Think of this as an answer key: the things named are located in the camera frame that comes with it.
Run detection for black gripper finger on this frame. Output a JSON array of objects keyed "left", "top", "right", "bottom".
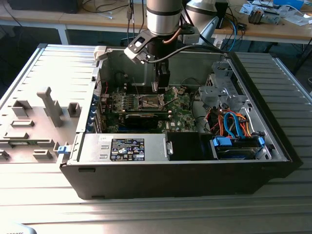
[{"left": 156, "top": 62, "right": 171, "bottom": 93}]

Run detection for black RAM slot bank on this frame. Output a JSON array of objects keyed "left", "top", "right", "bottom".
[
  {"left": 108, "top": 108, "right": 170, "bottom": 117},
  {"left": 124, "top": 82, "right": 169, "bottom": 95}
]

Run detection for thin metal locking lever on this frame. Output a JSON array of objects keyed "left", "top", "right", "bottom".
[{"left": 132, "top": 77, "right": 141, "bottom": 98}]

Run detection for CPU socket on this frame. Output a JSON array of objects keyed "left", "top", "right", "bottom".
[{"left": 136, "top": 94, "right": 165, "bottom": 109}]

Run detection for green motherboard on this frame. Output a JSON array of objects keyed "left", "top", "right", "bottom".
[{"left": 104, "top": 91, "right": 198, "bottom": 134}]

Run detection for black graphics card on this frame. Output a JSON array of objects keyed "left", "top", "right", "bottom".
[{"left": 124, "top": 112, "right": 159, "bottom": 130}]

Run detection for silver metal drive cage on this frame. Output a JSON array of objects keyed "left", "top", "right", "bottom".
[{"left": 197, "top": 60, "right": 256, "bottom": 110}]

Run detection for beige plastic case latch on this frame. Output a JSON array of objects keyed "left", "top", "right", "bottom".
[{"left": 94, "top": 45, "right": 109, "bottom": 61}]

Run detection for upright black device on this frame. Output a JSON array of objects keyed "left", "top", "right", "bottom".
[{"left": 215, "top": 1, "right": 229, "bottom": 30}]

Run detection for black plastic shroud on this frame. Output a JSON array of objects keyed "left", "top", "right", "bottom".
[{"left": 167, "top": 132, "right": 213, "bottom": 161}]

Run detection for light wooden desk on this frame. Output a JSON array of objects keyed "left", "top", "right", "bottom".
[
  {"left": 199, "top": 0, "right": 312, "bottom": 74},
  {"left": 0, "top": 0, "right": 152, "bottom": 46}
]

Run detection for finned metal heat sink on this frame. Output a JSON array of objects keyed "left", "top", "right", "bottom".
[{"left": 248, "top": 7, "right": 265, "bottom": 24}]

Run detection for hard disk in blue carrier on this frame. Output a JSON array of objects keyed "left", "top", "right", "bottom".
[{"left": 210, "top": 136, "right": 266, "bottom": 161}]

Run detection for silver power supply unit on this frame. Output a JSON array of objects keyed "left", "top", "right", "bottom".
[{"left": 78, "top": 133, "right": 171, "bottom": 163}]

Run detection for black PC case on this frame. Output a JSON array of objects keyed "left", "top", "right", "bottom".
[{"left": 59, "top": 45, "right": 304, "bottom": 201}]

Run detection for grey metal drive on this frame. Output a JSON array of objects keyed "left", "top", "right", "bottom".
[{"left": 263, "top": 8, "right": 281, "bottom": 24}]

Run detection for grey plastic parts rack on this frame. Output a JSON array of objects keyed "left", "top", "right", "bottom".
[{"left": 0, "top": 86, "right": 82, "bottom": 169}]

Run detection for black computer box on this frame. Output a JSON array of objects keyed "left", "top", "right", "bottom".
[{"left": 7, "top": 0, "right": 78, "bottom": 14}]

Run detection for blue box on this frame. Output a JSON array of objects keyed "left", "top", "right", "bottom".
[{"left": 273, "top": 0, "right": 305, "bottom": 9}]

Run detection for white paper sheets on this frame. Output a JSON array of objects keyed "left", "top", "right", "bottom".
[{"left": 280, "top": 7, "right": 312, "bottom": 26}]

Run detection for green RAM stick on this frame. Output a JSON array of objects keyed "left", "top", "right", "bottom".
[{"left": 9, "top": 139, "right": 53, "bottom": 147}]

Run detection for grey rounded device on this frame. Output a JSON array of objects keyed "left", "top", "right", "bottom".
[{"left": 0, "top": 223, "right": 37, "bottom": 234}]

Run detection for thick black camera cable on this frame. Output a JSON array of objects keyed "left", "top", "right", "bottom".
[{"left": 146, "top": 45, "right": 231, "bottom": 64}]

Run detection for metal socket cover frame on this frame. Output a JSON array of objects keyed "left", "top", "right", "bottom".
[{"left": 159, "top": 85, "right": 178, "bottom": 108}]

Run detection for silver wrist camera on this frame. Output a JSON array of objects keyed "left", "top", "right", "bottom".
[{"left": 123, "top": 29, "right": 156, "bottom": 65}]

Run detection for long black wire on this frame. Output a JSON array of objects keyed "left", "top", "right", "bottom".
[{"left": 181, "top": 77, "right": 208, "bottom": 134}]

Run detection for hanging black cables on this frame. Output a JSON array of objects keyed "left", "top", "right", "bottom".
[{"left": 125, "top": 0, "right": 137, "bottom": 48}]

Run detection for short black fan wire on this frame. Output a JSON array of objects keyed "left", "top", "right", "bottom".
[{"left": 114, "top": 70, "right": 130, "bottom": 85}]

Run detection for thin red wire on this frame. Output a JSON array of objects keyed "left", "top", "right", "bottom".
[{"left": 96, "top": 81, "right": 110, "bottom": 96}]

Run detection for red orange power wire bundle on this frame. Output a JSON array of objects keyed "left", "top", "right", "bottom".
[{"left": 206, "top": 108, "right": 224, "bottom": 134}]

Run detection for hanging blue cable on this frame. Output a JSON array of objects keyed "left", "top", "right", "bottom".
[{"left": 228, "top": 18, "right": 241, "bottom": 53}]

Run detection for blue data wire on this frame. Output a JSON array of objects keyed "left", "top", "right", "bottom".
[{"left": 223, "top": 111, "right": 242, "bottom": 141}]

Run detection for orange data wire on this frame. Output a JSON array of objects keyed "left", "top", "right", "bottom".
[{"left": 240, "top": 113, "right": 255, "bottom": 137}]

